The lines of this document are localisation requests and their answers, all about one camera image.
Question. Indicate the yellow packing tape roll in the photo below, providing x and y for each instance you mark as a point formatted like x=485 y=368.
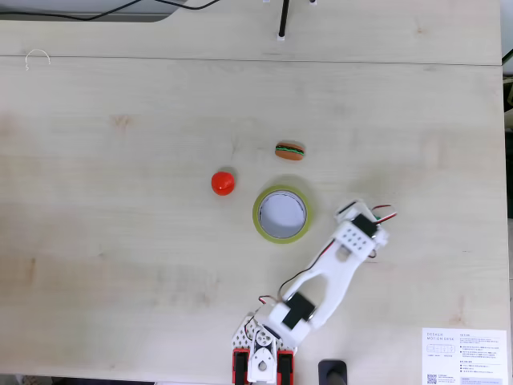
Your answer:
x=280 y=240

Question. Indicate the toy hamburger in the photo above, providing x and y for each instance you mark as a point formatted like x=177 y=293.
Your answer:
x=289 y=151

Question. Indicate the red toy strawberry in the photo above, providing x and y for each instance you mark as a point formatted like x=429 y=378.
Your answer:
x=222 y=183

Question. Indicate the red base clamp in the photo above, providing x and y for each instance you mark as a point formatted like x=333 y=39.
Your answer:
x=240 y=363
x=286 y=363

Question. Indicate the white printed paper sheet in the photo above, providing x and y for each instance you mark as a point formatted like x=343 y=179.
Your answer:
x=461 y=357

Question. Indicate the black camera tripod white feet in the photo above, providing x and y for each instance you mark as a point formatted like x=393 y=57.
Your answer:
x=282 y=20

